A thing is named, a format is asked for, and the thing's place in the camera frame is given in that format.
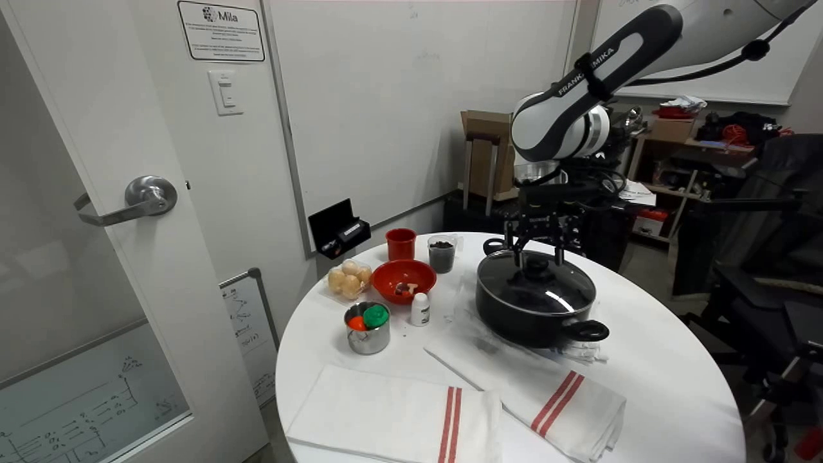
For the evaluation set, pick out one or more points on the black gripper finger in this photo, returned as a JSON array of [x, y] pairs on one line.
[[517, 248], [561, 244]]

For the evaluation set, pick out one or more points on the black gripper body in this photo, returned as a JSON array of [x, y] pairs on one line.
[[555, 201]]

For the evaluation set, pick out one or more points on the glass pot lid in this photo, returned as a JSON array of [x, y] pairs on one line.
[[548, 297]]

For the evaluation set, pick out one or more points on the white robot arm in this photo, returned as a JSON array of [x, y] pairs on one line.
[[601, 77]]

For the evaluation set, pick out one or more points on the black cooking pot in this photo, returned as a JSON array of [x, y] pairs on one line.
[[524, 321]]

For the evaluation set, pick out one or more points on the clear measuring cup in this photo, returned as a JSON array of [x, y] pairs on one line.
[[441, 255]]

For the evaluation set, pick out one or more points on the white box red label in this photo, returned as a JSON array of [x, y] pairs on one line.
[[650, 223]]

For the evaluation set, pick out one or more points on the small white bottle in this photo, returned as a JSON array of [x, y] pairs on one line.
[[420, 308]]

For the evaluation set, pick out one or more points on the red cup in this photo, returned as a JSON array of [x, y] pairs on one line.
[[400, 244]]

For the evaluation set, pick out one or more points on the red bowl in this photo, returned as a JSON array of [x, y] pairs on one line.
[[402, 282]]

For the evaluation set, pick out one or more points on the wooden shelf unit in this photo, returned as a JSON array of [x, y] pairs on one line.
[[677, 158]]

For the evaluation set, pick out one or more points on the green round piece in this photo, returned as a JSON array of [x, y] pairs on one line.
[[376, 317]]

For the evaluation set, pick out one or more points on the white towel red stripes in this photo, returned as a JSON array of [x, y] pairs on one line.
[[376, 415], [566, 411]]

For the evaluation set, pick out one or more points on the beige lumpy food item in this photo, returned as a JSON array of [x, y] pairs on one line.
[[348, 280]]

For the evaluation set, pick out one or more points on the metal tin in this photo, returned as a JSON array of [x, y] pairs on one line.
[[368, 339]]

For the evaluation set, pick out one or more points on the orange round piece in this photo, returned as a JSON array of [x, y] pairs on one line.
[[357, 321]]

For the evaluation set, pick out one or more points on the black office chair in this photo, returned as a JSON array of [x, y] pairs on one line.
[[755, 240]]

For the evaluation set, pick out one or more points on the small leaning whiteboard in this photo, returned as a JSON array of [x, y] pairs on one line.
[[251, 329]]

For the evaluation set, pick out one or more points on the white door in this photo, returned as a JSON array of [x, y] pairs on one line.
[[105, 111]]

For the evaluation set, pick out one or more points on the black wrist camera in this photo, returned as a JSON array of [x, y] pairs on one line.
[[605, 192]]

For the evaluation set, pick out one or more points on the large wall whiteboard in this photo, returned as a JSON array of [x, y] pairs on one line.
[[737, 81]]

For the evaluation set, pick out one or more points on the white light switch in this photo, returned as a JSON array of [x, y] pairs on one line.
[[225, 93]]

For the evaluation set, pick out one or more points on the framed wall notice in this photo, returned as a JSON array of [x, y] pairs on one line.
[[223, 29]]

